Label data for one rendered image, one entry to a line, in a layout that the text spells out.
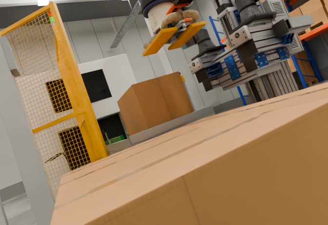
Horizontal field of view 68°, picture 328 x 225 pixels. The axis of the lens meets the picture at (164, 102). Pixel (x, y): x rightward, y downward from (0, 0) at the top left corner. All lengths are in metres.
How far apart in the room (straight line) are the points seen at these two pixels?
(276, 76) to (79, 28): 10.67
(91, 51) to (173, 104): 9.91
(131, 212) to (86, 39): 11.54
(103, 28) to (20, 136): 10.32
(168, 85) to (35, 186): 1.33
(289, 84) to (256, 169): 1.69
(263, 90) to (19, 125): 1.94
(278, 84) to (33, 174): 2.03
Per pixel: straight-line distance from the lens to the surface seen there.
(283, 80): 2.04
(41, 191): 2.29
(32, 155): 2.28
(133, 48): 12.28
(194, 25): 1.40
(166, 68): 5.09
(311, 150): 0.53
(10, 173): 10.36
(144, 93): 1.77
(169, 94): 1.84
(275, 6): 2.25
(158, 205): 0.35
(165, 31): 1.30
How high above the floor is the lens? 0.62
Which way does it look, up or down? 4 degrees up
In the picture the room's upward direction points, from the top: 21 degrees counter-clockwise
